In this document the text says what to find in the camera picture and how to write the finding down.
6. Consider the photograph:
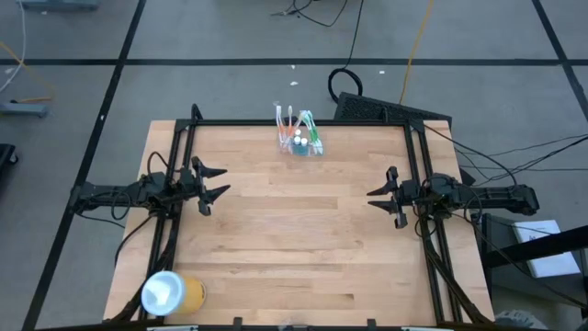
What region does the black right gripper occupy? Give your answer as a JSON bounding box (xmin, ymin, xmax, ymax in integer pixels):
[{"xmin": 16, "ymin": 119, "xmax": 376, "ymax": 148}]
[{"xmin": 366, "ymin": 165, "xmax": 423, "ymax": 230}]

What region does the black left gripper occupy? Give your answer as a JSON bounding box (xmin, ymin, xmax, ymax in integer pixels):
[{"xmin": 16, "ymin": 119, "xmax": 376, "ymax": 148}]
[{"xmin": 178, "ymin": 156, "xmax": 232, "ymax": 216}]

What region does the plastic-wrapped orange toothbrush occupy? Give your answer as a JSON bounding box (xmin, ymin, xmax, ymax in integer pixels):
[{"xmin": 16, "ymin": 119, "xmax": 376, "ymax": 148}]
[
  {"xmin": 274, "ymin": 104, "xmax": 286, "ymax": 139},
  {"xmin": 276, "ymin": 106, "xmax": 288, "ymax": 148}
]

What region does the black perforated case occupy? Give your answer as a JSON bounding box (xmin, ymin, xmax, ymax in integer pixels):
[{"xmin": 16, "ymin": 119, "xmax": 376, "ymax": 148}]
[{"xmin": 332, "ymin": 91, "xmax": 454, "ymax": 126}]

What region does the yellow canister white lid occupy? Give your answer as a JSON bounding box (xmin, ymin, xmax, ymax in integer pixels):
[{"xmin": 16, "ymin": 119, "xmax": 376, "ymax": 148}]
[{"xmin": 140, "ymin": 269, "xmax": 208, "ymax": 318}]

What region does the black side table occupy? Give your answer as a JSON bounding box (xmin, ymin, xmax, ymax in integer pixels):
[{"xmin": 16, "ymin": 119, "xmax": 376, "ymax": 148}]
[{"xmin": 480, "ymin": 211, "xmax": 588, "ymax": 331}]

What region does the white booklet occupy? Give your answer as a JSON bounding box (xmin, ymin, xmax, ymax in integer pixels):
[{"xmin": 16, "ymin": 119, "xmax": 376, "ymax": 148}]
[{"xmin": 510, "ymin": 219, "xmax": 582, "ymax": 280}]

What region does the grey floor foot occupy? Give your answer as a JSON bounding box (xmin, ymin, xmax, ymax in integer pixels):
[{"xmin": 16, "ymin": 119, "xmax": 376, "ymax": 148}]
[{"xmin": 0, "ymin": 101, "xmax": 48, "ymax": 120}]

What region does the black caster base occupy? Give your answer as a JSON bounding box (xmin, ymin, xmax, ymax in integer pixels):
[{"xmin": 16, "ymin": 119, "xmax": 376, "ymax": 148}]
[{"xmin": 0, "ymin": 143, "xmax": 20, "ymax": 185}]

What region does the blue-grey floor base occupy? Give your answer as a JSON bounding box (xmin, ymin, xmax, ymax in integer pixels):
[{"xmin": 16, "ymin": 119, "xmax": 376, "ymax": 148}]
[{"xmin": 17, "ymin": 0, "xmax": 100, "ymax": 12}]

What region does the black metal table frame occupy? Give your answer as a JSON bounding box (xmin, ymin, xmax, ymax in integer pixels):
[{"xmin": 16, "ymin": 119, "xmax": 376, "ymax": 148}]
[{"xmin": 104, "ymin": 103, "xmax": 496, "ymax": 331}]

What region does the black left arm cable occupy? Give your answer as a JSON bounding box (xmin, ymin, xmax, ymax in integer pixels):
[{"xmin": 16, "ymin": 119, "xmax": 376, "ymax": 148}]
[{"xmin": 111, "ymin": 151, "xmax": 172, "ymax": 222}]

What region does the black power cable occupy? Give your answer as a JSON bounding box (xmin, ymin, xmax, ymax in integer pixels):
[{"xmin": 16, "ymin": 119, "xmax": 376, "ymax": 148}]
[{"xmin": 113, "ymin": 212, "xmax": 156, "ymax": 268}]

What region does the black hanging cable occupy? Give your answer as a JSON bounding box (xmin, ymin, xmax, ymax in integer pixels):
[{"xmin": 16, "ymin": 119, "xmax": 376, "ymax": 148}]
[{"xmin": 326, "ymin": 0, "xmax": 367, "ymax": 105}]

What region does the yellow hanging cable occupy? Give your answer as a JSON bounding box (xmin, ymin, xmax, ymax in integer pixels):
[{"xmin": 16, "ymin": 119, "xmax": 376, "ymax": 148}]
[{"xmin": 398, "ymin": 0, "xmax": 435, "ymax": 106}]

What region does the long black arm cable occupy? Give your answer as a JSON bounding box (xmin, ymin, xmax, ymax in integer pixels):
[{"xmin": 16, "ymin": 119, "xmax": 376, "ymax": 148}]
[{"xmin": 477, "ymin": 133, "xmax": 588, "ymax": 160}]

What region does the thin black cable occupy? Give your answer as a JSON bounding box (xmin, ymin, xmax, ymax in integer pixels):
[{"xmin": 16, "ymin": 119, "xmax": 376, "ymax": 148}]
[{"xmin": 495, "ymin": 165, "xmax": 588, "ymax": 174}]

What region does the black floor cable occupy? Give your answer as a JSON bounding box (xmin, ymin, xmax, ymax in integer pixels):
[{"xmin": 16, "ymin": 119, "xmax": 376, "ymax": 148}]
[{"xmin": 269, "ymin": 0, "xmax": 350, "ymax": 29}]

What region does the orange floor cable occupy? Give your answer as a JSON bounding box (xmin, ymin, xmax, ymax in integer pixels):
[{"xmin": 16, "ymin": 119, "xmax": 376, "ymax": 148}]
[{"xmin": 0, "ymin": 41, "xmax": 55, "ymax": 105}]

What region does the white floor cable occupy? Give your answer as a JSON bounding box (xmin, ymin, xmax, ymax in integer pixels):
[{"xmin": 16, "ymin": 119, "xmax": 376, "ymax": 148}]
[{"xmin": 0, "ymin": 0, "xmax": 28, "ymax": 95}]

